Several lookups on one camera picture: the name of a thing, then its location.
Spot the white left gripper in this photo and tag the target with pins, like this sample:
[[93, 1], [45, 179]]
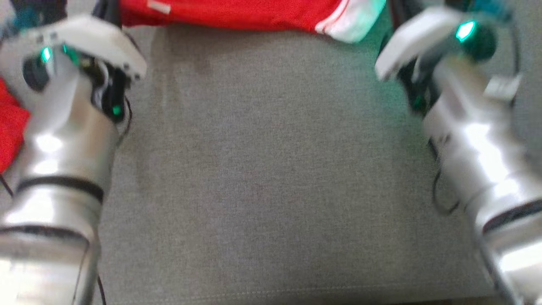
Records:
[[97, 40]]

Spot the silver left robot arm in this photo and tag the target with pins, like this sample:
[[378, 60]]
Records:
[[63, 144]]

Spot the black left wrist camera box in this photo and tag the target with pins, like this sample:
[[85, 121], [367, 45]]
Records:
[[55, 6]]

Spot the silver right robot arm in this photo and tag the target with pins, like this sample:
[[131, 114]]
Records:
[[478, 144]]

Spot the red basketball jersey white trim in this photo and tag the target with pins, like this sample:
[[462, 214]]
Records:
[[237, 12]]

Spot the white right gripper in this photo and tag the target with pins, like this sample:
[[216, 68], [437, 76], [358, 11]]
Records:
[[417, 38]]

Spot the grey fabric sofa seat cushion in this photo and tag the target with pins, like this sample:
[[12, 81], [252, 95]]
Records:
[[271, 169]]

